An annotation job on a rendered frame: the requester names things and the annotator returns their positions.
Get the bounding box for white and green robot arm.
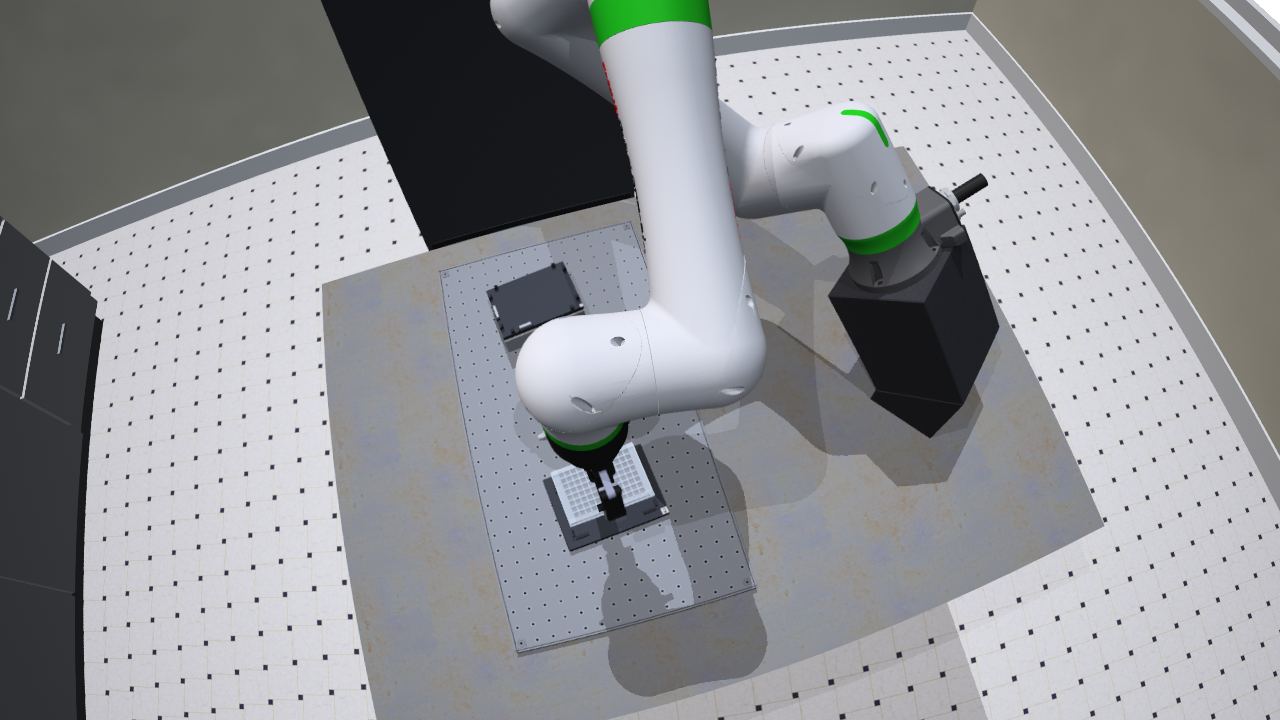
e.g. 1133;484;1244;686
490;0;988;466

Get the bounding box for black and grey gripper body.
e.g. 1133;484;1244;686
572;452;620;479

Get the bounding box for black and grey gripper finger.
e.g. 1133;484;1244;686
584;461;627;521

